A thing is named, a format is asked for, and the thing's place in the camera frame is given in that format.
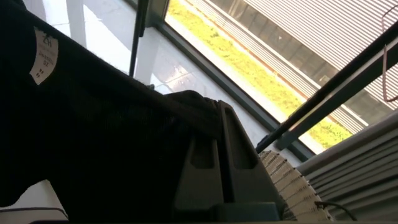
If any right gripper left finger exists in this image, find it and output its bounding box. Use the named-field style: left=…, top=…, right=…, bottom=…
left=172, top=136, right=225, bottom=222

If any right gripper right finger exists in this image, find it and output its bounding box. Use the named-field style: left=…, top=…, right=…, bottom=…
left=217, top=100, right=285, bottom=220

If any black garment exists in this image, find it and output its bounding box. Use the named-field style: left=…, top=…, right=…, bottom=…
left=0, top=0, right=222, bottom=222

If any white laundry basket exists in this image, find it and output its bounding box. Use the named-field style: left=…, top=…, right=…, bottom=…
left=259, top=150, right=358, bottom=222

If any black clothes rack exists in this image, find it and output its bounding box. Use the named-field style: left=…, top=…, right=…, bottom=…
left=128, top=0, right=398, bottom=155

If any pink clothes hanger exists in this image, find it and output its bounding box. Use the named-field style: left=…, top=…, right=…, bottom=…
left=381, top=4, right=398, bottom=103

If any grey curtain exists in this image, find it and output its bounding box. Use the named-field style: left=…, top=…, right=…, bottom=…
left=297, top=110, right=398, bottom=222

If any window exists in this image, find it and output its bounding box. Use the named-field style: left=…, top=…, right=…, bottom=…
left=123, top=0, right=398, bottom=162

